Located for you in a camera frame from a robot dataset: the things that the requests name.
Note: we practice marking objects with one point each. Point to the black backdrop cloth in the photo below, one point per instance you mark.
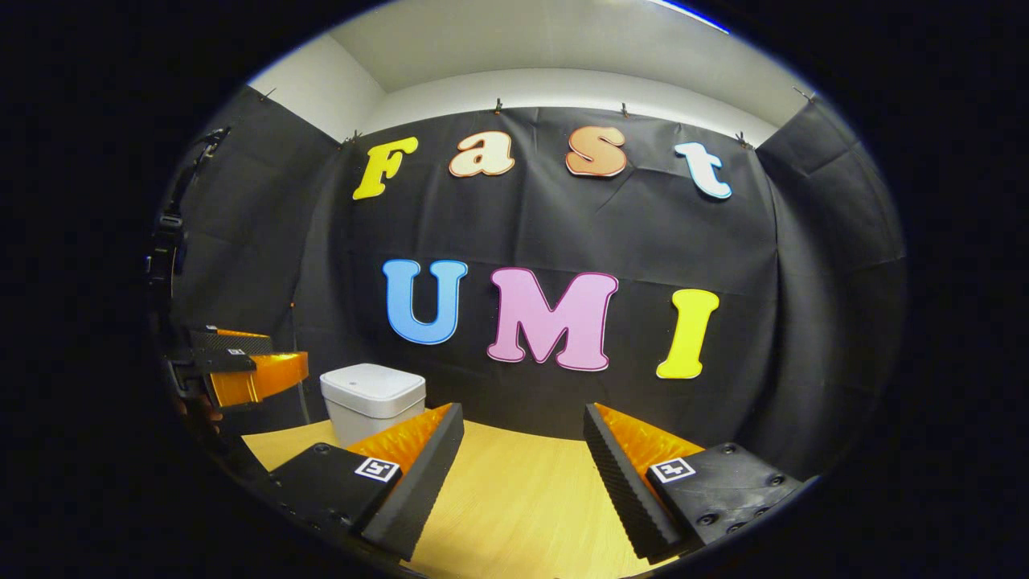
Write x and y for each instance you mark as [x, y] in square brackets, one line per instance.
[563, 225]

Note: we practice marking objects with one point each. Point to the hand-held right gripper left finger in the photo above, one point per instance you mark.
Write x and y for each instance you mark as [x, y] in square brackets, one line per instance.
[422, 482]

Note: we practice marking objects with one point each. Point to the wooden desktop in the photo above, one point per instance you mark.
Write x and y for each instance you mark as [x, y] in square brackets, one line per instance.
[514, 498]

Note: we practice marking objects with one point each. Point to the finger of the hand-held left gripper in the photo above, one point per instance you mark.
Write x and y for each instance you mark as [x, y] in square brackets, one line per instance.
[233, 342]
[265, 376]

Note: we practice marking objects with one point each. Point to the white desktop garbage bin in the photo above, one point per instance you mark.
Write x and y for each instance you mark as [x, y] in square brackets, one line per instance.
[370, 402]

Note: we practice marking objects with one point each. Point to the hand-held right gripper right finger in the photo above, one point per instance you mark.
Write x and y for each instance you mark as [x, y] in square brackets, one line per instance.
[623, 490]

